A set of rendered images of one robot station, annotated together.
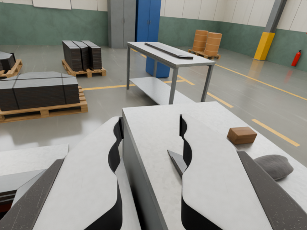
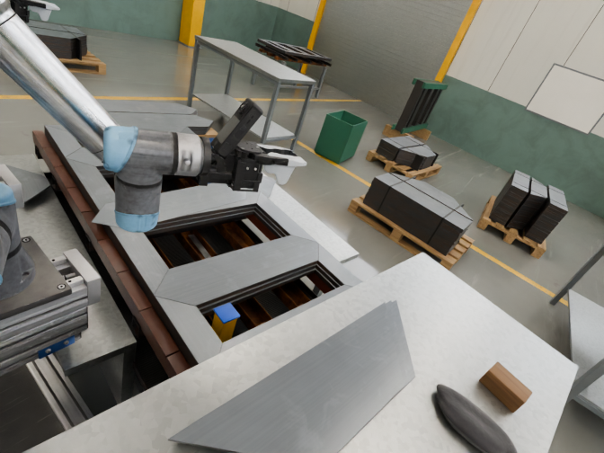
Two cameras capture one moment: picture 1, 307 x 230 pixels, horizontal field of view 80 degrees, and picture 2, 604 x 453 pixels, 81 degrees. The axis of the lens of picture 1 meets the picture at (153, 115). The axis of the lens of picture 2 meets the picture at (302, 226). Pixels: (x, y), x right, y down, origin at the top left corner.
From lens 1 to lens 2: 0.69 m
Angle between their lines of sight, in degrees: 49
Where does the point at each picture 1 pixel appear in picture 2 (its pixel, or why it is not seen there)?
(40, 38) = (498, 154)
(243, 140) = (494, 387)
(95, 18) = not seen: outside the picture
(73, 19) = (576, 150)
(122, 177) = not seen: hidden behind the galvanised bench
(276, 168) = (467, 420)
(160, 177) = (356, 297)
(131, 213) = not seen: hidden behind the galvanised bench
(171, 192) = (346, 306)
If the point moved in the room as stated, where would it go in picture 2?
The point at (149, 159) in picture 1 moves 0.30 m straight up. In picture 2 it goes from (370, 286) to (413, 208)
